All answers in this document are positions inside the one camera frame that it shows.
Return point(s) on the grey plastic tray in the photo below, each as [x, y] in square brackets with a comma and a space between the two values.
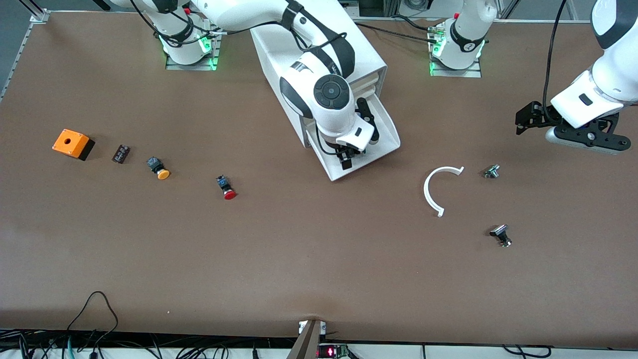
[385, 134]

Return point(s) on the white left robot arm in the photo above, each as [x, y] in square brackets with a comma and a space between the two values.
[608, 75]

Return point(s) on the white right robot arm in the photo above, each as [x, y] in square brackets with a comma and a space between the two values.
[329, 99]

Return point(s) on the black square push button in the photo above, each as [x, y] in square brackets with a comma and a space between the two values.
[501, 234]

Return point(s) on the red mushroom push button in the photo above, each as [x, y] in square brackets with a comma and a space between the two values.
[227, 188]

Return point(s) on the yellow mushroom push button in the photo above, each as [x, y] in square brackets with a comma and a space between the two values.
[158, 168]

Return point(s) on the circuit board with red light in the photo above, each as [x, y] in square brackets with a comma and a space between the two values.
[331, 351]

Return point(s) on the black terminal block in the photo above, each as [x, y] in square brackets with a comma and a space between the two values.
[121, 153]

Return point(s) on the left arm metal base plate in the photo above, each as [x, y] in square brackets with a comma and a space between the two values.
[458, 73]

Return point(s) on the white semicircular plastic bracket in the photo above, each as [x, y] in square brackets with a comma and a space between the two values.
[427, 187]

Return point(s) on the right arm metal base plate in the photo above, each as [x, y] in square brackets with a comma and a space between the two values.
[192, 67]

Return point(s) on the brown wedge post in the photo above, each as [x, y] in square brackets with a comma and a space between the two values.
[306, 341]

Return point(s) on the orange button enclosure box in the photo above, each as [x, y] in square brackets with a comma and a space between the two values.
[71, 143]

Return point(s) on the aluminium table edge rail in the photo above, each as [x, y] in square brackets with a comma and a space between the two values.
[22, 50]

